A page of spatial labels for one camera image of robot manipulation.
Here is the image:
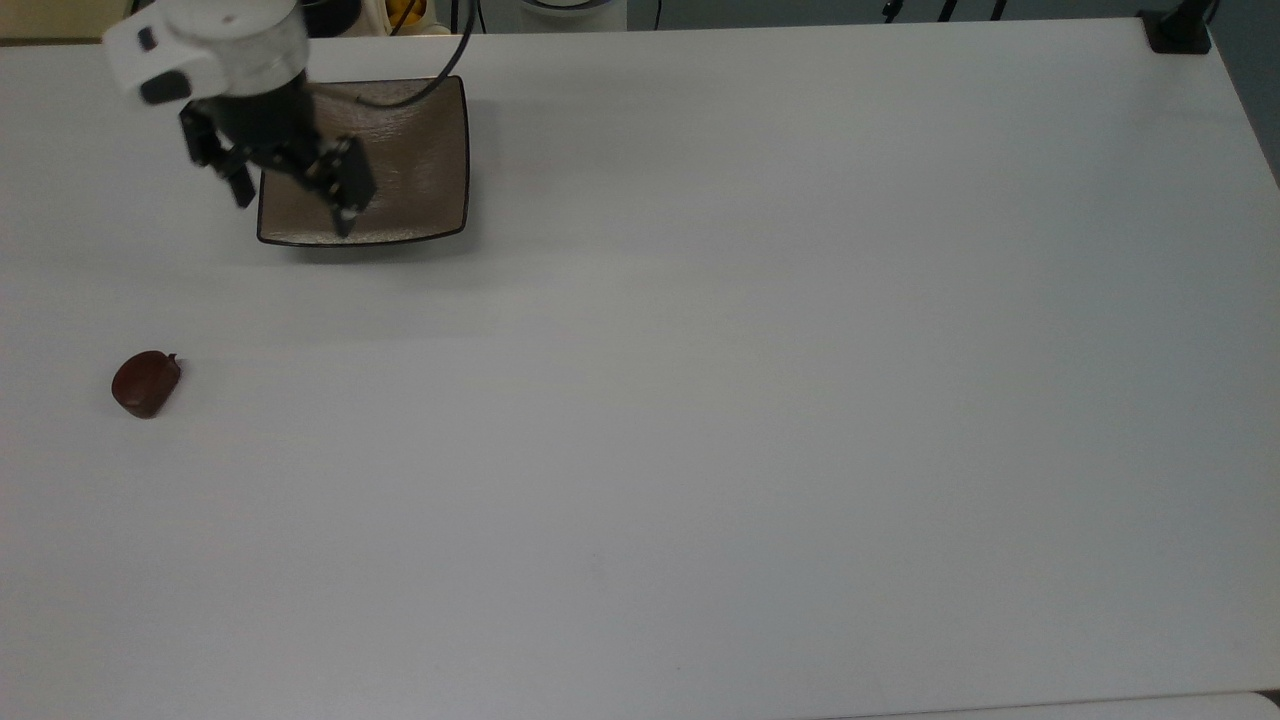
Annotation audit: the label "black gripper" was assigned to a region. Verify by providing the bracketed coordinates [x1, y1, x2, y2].
[179, 76, 379, 239]

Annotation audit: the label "small round brown chestnut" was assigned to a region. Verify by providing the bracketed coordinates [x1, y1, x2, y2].
[110, 350, 183, 419]

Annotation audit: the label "square brown ceramic plate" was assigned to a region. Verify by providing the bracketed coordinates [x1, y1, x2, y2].
[256, 75, 471, 248]

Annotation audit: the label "white round machine base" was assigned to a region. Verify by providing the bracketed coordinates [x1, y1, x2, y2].
[505, 0, 629, 34]

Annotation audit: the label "yellow and white object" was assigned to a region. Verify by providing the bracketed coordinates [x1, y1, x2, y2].
[362, 0, 451, 37]

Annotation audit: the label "black tripod legs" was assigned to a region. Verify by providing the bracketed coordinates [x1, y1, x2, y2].
[880, 0, 1011, 23]

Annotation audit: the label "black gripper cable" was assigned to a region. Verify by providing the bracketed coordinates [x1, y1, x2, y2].
[355, 0, 479, 109]

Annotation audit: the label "black clamp mount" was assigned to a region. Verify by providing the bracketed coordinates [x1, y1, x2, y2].
[1139, 0, 1217, 56]

